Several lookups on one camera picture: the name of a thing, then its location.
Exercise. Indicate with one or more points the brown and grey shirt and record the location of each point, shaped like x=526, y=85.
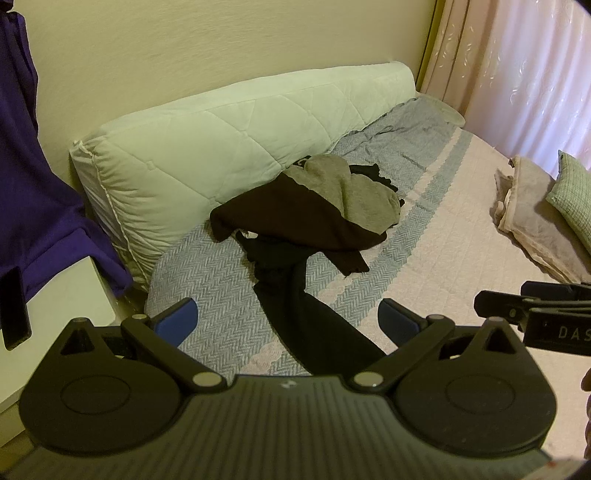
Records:
x=295, y=207

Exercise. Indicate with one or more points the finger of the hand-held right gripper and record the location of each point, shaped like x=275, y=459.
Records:
x=498, y=303
x=554, y=290

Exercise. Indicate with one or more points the white quilted pillow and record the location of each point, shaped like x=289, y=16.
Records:
x=207, y=138

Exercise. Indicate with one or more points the folded beige blanket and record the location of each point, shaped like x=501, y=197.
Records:
x=535, y=221

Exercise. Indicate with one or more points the green pillow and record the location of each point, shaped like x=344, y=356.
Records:
x=575, y=198

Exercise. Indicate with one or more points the purple hanging garment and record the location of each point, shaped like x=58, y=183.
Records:
x=37, y=184

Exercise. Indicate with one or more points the black pants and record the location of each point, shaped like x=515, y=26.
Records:
x=295, y=300

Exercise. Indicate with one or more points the black garment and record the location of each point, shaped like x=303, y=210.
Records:
x=369, y=175

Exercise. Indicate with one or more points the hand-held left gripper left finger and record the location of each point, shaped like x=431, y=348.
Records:
x=178, y=319

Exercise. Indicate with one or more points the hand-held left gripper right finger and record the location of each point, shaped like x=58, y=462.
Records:
x=396, y=319

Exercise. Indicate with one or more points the pink sheer curtain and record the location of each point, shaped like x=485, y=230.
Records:
x=535, y=74

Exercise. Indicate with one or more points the pale flat pillow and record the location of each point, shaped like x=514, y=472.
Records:
x=443, y=110

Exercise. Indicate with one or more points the beige patterned curtain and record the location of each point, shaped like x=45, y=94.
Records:
x=452, y=50

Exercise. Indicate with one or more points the white nightstand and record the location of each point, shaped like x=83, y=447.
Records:
x=60, y=295

